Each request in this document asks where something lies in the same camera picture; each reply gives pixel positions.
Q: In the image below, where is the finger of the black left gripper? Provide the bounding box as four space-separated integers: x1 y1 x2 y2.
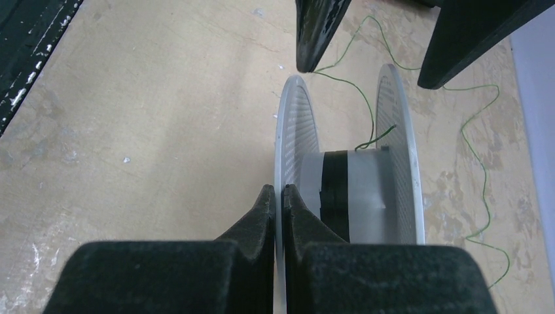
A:
418 0 554 90
295 0 351 73

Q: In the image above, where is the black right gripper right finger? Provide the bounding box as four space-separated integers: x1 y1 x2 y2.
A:
282 184 497 313

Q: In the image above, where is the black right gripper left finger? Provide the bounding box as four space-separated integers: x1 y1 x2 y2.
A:
45 185 276 313

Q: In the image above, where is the white perforated spool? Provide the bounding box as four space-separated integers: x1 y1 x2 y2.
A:
274 64 425 311

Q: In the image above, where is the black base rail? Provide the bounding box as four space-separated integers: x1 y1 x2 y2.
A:
1 0 82 133

